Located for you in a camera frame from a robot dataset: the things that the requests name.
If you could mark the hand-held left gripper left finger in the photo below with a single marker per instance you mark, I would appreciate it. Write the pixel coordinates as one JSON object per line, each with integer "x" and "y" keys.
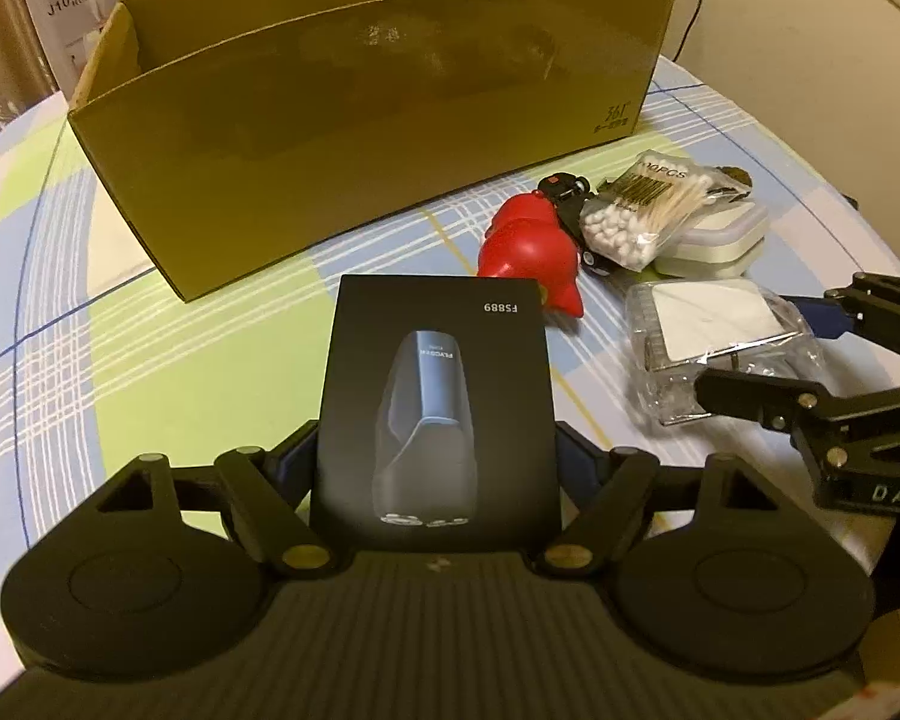
{"x": 300, "y": 457}

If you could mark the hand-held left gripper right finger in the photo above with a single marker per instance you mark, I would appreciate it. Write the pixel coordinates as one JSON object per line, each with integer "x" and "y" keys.
{"x": 572, "y": 457}

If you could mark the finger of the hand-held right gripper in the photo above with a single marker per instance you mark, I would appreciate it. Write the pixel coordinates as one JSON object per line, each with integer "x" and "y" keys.
{"x": 821, "y": 315}
{"x": 765, "y": 394}

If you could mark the clear plastic packet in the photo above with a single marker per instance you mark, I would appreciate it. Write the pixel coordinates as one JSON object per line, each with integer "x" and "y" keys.
{"x": 712, "y": 330}

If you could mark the white plastic container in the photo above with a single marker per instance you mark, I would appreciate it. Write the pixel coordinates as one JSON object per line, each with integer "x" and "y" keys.
{"x": 712, "y": 247}

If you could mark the black shaver box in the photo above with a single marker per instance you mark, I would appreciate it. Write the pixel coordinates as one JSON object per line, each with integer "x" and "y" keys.
{"x": 435, "y": 360}

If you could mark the cotton swab bag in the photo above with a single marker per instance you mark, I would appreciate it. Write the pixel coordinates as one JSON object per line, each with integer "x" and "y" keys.
{"x": 637, "y": 217}

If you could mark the cardboard box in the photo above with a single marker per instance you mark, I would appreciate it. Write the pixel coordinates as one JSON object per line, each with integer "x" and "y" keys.
{"x": 360, "y": 150}

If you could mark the red rubber toy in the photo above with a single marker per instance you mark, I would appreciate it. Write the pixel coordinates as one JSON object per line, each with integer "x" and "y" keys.
{"x": 529, "y": 247}

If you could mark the black toy car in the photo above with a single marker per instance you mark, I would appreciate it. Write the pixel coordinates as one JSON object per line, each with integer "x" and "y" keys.
{"x": 566, "y": 191}

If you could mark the white humidifier box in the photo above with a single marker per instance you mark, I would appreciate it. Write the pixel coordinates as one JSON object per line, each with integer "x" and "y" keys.
{"x": 75, "y": 15}

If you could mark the beige curtain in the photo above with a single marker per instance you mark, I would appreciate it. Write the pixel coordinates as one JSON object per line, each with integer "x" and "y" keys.
{"x": 0, "y": 30}

